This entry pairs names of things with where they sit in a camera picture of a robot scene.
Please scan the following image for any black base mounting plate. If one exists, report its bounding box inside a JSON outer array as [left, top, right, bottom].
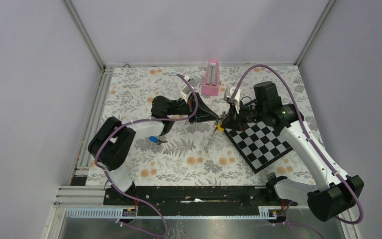
[[103, 186, 289, 217]]

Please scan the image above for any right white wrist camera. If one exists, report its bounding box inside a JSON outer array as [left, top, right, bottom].
[[223, 87, 241, 105]]

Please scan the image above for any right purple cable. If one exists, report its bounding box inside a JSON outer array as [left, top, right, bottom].
[[230, 64, 365, 239]]

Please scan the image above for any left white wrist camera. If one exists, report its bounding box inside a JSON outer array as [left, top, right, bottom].
[[180, 75, 196, 102]]

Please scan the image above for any floral patterned table mat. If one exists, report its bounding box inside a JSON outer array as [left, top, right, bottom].
[[101, 65, 321, 186]]

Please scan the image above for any purple cable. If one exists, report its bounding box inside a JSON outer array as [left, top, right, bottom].
[[94, 73, 200, 238], [230, 64, 365, 239]]

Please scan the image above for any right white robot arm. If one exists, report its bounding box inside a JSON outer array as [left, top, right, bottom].
[[221, 81, 364, 222]]

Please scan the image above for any blue tagged key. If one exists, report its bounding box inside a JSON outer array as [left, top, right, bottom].
[[149, 136, 167, 145]]

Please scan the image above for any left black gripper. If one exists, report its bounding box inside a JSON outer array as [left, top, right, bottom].
[[168, 92, 218, 124]]

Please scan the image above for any black white chessboard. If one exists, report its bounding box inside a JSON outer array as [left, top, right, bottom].
[[224, 122, 292, 174]]

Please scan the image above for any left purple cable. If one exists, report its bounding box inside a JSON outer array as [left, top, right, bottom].
[[94, 73, 200, 238]]

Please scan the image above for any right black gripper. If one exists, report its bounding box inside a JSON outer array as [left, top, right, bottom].
[[220, 99, 267, 132]]

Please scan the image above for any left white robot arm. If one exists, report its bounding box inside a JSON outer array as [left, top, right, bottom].
[[88, 93, 218, 205]]

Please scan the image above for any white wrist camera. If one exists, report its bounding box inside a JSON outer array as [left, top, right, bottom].
[[180, 75, 196, 102], [223, 87, 241, 105]]

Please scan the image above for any pink metronome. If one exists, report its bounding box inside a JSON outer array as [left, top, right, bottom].
[[201, 59, 220, 96]]

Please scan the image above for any yellow tagged key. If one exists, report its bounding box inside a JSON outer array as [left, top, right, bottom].
[[215, 123, 224, 132]]

